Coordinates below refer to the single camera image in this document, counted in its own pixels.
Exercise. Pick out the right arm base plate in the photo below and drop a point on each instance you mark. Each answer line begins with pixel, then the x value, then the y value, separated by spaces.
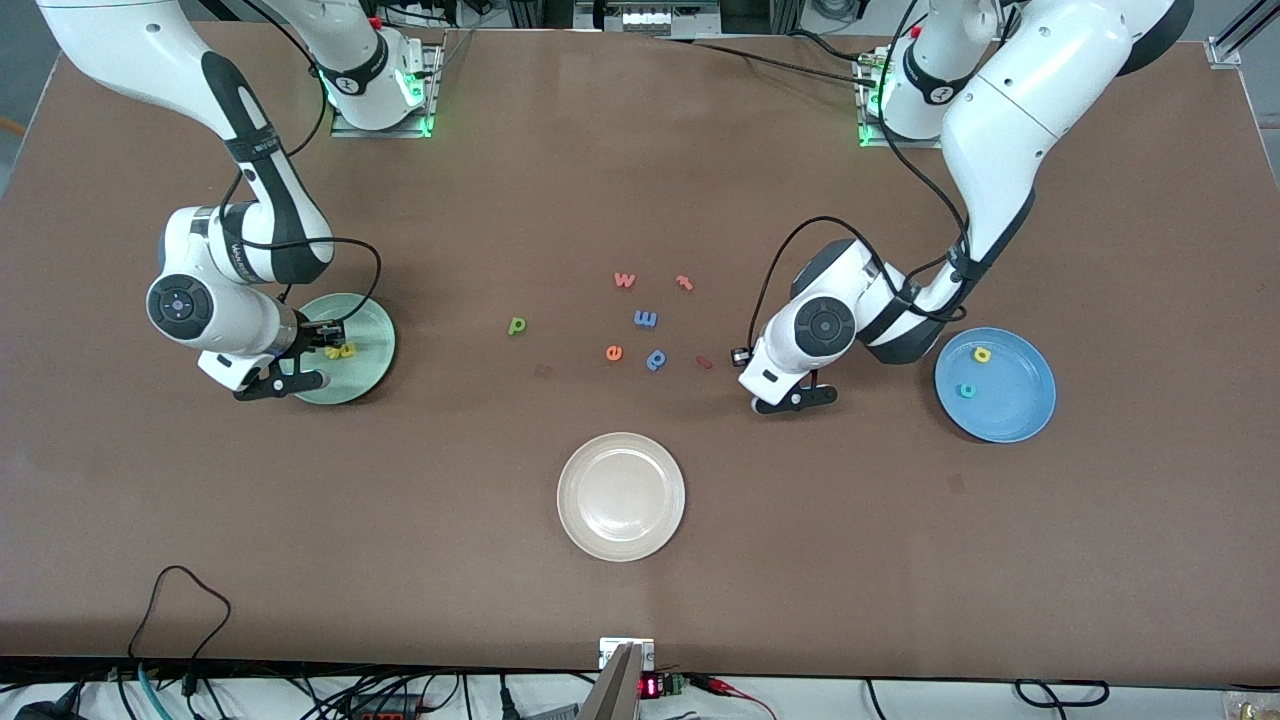
pixel 385 130

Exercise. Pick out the green plate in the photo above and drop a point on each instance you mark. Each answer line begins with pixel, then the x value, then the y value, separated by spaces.
pixel 372 345

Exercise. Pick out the green letter p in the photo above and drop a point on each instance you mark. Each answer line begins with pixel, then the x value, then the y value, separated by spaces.
pixel 517 325

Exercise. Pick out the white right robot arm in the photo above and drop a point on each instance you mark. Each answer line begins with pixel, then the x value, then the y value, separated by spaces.
pixel 130 50

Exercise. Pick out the red LED display module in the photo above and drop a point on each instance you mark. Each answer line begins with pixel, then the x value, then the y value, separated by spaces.
pixel 652 687

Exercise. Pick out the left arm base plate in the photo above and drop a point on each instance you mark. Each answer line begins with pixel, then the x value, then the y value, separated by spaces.
pixel 870 135

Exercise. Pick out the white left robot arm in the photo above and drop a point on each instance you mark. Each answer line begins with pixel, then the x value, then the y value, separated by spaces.
pixel 1020 110

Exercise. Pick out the blue plate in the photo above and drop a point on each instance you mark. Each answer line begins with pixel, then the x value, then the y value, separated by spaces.
pixel 1005 395

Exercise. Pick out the blue letter m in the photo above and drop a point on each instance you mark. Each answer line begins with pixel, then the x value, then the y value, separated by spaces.
pixel 645 319

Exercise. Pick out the red clip lead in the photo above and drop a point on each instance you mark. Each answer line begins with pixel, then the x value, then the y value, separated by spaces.
pixel 725 687

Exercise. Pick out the white plate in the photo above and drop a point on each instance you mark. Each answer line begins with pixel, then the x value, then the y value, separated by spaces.
pixel 621 497

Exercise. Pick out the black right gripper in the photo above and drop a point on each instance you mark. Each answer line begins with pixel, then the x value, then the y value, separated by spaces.
pixel 311 338

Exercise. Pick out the aluminium camera post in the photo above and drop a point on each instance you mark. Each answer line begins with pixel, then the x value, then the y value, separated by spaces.
pixel 615 690

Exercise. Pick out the white power strip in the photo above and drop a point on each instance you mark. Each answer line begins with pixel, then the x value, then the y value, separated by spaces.
pixel 645 18

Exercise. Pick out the white post bracket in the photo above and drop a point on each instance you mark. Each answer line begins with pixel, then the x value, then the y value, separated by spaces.
pixel 609 650

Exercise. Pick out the pink letter w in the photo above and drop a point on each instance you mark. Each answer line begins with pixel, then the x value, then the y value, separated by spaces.
pixel 624 280

